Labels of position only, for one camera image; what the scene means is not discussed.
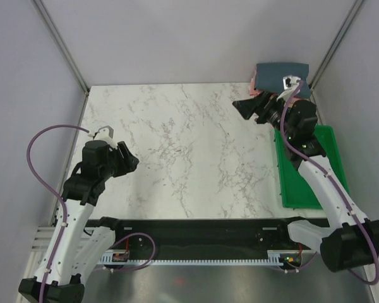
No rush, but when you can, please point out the white slotted cable duct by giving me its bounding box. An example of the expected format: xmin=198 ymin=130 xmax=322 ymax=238
xmin=97 ymin=251 xmax=283 ymax=266

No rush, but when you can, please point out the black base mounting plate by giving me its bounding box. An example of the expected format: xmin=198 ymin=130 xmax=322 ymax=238
xmin=81 ymin=217 xmax=331 ymax=253

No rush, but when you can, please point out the green plastic tray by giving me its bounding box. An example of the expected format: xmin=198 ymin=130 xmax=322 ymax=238
xmin=273 ymin=125 xmax=351 ymax=210

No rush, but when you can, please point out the aluminium frame post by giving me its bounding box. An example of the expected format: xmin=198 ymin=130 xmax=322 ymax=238
xmin=309 ymin=0 xmax=366 ymax=92
xmin=31 ymin=0 xmax=90 ymax=96

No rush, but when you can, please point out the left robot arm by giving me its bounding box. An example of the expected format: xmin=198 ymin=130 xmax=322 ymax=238
xmin=18 ymin=140 xmax=139 ymax=302

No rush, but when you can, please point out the right aluminium frame post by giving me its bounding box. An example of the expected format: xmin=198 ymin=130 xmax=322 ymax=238
xmin=309 ymin=0 xmax=366 ymax=92

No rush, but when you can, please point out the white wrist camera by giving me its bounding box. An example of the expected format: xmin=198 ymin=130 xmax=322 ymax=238
xmin=277 ymin=75 xmax=304 ymax=101
xmin=88 ymin=126 xmax=117 ymax=150

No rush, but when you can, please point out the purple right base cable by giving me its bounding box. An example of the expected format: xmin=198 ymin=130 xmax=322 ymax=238
xmin=279 ymin=244 xmax=318 ymax=274

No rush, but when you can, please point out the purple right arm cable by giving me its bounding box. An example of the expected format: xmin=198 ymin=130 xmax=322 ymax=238
xmin=279 ymin=79 xmax=379 ymax=285

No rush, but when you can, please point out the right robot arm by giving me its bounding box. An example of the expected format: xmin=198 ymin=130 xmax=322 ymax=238
xmin=232 ymin=93 xmax=379 ymax=273

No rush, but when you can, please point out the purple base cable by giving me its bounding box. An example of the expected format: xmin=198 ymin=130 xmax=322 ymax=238
xmin=279 ymin=244 xmax=318 ymax=274
xmin=102 ymin=232 xmax=157 ymax=273

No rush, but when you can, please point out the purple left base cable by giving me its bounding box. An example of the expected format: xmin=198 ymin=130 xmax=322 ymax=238
xmin=102 ymin=232 xmax=157 ymax=273

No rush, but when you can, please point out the blue-grey t-shirt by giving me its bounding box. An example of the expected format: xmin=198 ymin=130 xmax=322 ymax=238
xmin=254 ymin=62 xmax=311 ymax=98

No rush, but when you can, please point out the folded salmon pink t-shirt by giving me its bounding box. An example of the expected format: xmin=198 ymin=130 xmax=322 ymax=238
xmin=249 ymin=70 xmax=262 ymax=97

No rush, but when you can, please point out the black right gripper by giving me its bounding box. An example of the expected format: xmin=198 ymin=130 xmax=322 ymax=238
xmin=234 ymin=89 xmax=296 ymax=140

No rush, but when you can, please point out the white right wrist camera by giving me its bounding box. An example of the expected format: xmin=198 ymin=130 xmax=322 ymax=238
xmin=277 ymin=75 xmax=304 ymax=101

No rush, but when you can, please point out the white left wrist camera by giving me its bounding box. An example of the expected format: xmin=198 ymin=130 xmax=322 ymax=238
xmin=88 ymin=126 xmax=117 ymax=150

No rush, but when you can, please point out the left aluminium frame post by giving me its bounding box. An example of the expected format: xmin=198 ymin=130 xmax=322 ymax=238
xmin=31 ymin=0 xmax=90 ymax=96

